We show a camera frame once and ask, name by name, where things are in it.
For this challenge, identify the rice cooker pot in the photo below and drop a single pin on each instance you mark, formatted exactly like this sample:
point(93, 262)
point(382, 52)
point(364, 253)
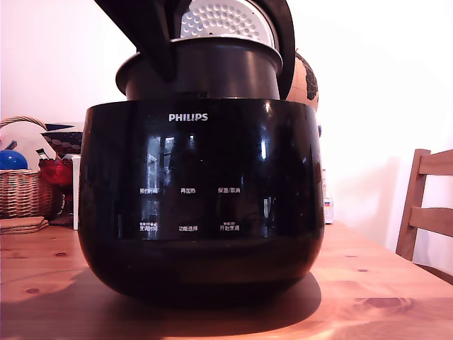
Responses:
point(212, 71)

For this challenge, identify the black rice cooker lid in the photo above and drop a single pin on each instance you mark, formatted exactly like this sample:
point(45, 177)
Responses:
point(288, 42)

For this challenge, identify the black Philips rice cooker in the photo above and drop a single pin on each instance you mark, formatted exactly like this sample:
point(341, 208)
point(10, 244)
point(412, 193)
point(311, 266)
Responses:
point(201, 212)

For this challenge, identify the dark dotted patterned bowl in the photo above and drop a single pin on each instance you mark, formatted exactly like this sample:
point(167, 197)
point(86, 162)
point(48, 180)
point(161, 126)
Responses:
point(65, 140)

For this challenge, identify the orange and black globe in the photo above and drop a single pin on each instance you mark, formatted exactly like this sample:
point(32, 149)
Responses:
point(304, 81)

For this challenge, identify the red glass bowl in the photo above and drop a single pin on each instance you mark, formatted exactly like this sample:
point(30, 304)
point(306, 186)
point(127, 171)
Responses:
point(56, 171)

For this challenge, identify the white upright carton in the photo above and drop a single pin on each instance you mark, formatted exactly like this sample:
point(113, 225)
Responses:
point(75, 191)

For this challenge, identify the blue ball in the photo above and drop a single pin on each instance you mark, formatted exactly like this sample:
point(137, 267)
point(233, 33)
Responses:
point(12, 160)

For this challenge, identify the woven wicker basket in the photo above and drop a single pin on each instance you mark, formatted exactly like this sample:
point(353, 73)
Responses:
point(21, 191)

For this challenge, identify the stack of cork coasters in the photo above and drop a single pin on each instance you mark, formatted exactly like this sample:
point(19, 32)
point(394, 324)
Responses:
point(21, 225)

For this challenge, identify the small white printed package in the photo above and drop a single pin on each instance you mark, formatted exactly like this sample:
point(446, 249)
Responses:
point(329, 207)

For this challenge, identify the wooden chair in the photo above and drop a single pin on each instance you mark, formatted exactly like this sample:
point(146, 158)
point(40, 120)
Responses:
point(424, 212)

